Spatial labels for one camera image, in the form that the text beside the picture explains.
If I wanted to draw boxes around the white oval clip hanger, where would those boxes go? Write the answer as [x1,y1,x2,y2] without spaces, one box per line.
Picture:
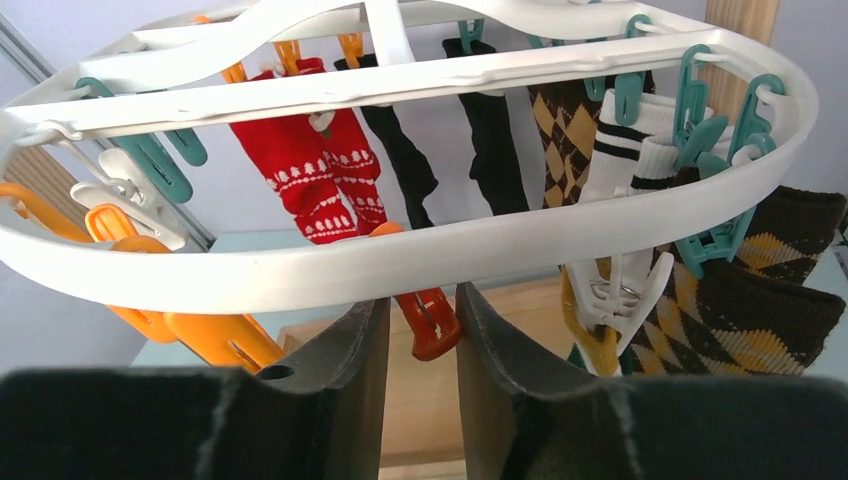
[0,0,820,371]

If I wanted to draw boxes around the white sock with black stripes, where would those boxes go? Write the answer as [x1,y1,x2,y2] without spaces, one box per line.
[578,89,679,204]

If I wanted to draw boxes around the green sock yellow cuff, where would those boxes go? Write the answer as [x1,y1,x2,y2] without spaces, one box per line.
[560,265,633,376]

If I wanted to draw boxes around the red patterned sock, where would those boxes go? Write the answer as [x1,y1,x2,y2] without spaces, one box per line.
[228,69,359,246]
[294,56,391,236]

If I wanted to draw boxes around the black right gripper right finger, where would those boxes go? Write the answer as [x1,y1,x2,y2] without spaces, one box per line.
[455,283,847,479]

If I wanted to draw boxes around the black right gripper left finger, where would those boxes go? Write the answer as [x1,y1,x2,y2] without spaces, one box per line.
[1,299,390,479]

